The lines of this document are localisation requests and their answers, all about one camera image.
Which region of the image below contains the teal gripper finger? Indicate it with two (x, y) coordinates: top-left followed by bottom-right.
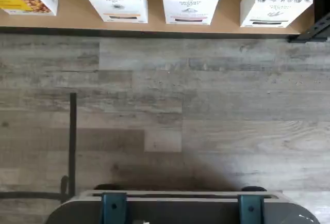
(100, 193), (129, 224)
(237, 195), (267, 224)

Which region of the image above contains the low wooden shelf board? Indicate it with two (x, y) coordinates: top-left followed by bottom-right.
(0, 0), (317, 35)

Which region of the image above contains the black metal shelf rack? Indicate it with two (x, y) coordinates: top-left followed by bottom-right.
(0, 0), (330, 44)

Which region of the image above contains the thin black bar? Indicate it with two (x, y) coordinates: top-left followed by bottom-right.
(69, 92), (77, 196)

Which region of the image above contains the black cable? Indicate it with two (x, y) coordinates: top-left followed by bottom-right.
(0, 175), (71, 203)

